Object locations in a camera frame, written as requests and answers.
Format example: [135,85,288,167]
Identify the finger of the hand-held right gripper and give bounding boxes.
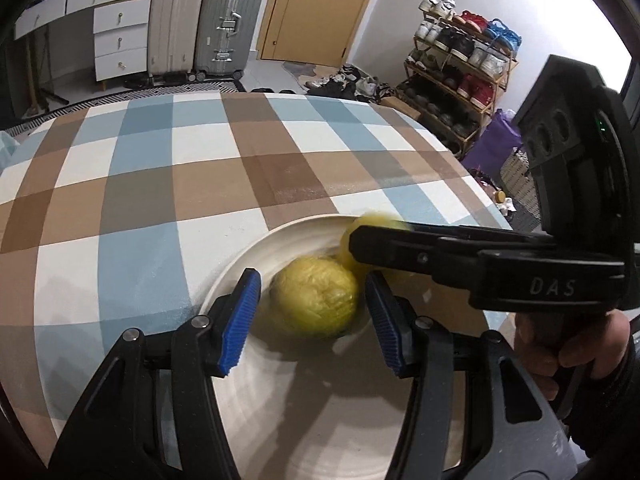
[407,223,558,250]
[348,225,482,292]

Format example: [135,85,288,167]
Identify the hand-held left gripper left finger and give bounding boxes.
[50,268,262,480]

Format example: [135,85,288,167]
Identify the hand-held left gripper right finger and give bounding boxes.
[364,270,576,480]

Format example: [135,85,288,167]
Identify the smooth yellow-green guava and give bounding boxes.
[340,212,416,282]

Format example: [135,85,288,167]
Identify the wrinkled yellow-green fruit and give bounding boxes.
[270,256,361,340]

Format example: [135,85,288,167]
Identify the beige round plate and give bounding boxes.
[197,214,515,480]

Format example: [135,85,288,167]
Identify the person's right forearm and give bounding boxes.
[570,340,640,463]

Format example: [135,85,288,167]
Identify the person's right hand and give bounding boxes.
[515,309,632,401]

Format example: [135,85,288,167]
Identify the patterned white basket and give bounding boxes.
[500,152,542,222]

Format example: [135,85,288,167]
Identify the purple bag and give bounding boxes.
[462,109,524,177]

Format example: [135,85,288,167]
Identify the wooden shoe rack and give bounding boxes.
[402,30,521,158]

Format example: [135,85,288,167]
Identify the cardboard box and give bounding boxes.
[380,95,427,122]

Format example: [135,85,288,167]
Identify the checked tablecloth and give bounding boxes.
[0,91,516,463]

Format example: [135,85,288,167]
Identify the pile of shoes on floor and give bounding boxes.
[305,64,397,102]

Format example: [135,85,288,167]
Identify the rows of shoes on rack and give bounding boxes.
[406,0,522,136]

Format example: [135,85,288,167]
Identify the grey door mat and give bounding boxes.
[282,60,327,92]

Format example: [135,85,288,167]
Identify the wooden door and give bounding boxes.
[257,0,387,64]

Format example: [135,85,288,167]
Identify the striped black-white rug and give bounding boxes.
[0,79,247,133]

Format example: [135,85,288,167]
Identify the silver hard suitcase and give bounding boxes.
[193,0,268,81]

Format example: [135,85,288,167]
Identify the white chest of drawers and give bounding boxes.
[92,0,153,92]

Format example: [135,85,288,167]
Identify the beige ribbed suitcase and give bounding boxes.
[147,0,209,79]

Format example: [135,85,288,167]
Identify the white desk with drawers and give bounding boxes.
[14,0,153,41]

